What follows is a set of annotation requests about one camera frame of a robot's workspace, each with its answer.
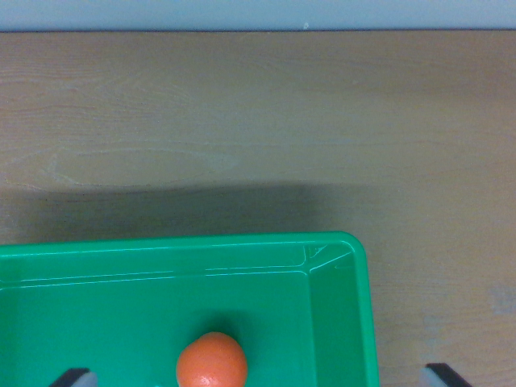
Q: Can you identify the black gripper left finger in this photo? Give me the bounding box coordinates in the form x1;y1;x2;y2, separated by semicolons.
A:
48;367;98;387

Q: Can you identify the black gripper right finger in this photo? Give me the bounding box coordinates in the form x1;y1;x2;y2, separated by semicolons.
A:
418;363;473;387

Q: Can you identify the orange fruit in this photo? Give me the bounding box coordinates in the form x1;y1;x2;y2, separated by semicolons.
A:
176;331;248;387

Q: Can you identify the green plastic bin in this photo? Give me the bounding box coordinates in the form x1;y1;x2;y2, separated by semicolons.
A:
0;231;381;387

